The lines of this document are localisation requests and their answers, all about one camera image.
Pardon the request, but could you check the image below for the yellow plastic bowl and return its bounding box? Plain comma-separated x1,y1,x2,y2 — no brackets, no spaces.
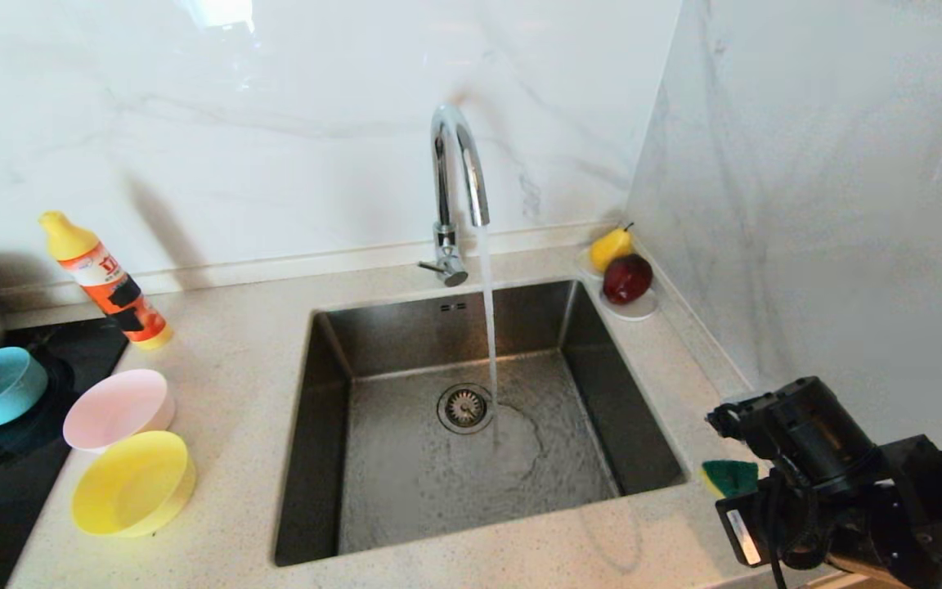
71,430,197,538

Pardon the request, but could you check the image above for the black induction cooktop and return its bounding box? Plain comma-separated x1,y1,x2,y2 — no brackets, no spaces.
0,319,130,589

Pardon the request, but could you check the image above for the stainless steel sink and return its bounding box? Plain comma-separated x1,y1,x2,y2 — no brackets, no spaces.
275,280,691,567

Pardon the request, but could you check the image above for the yellow pear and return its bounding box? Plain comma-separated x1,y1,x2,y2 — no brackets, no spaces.
588,223,635,273

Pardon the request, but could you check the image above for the small white dish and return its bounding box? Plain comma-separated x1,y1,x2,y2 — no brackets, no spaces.
575,245,659,321

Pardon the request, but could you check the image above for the metal sink drain strainer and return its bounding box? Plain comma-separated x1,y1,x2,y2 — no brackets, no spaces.
437,384,496,435

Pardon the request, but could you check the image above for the chrome gooseneck faucet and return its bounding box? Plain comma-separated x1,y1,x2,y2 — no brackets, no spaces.
416,105,491,288

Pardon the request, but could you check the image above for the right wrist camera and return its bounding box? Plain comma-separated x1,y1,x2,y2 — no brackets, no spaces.
705,398,774,443

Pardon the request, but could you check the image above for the green and yellow sponge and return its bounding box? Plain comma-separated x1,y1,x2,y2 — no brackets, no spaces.
700,460,760,500

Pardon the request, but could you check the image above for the orange dish soap bottle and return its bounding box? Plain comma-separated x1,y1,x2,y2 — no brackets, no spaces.
39,211,175,353

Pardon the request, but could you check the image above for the pink plastic bowl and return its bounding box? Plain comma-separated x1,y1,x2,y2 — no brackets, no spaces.
63,368,177,455

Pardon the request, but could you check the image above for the red apple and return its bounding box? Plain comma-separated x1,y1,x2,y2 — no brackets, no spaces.
601,254,653,306

